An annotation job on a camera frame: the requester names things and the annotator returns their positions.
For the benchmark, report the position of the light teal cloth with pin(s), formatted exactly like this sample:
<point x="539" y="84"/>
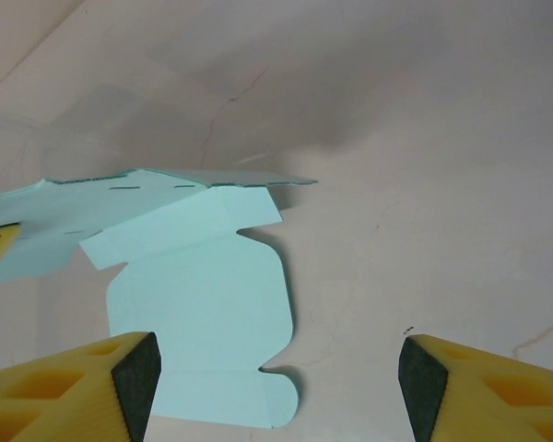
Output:
<point x="203" y="294"/>

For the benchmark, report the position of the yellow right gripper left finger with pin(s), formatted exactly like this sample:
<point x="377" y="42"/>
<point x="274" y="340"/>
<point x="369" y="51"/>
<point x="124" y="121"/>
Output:
<point x="50" y="396"/>

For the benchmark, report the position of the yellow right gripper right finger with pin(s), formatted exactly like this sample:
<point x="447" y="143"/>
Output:
<point x="497" y="400"/>

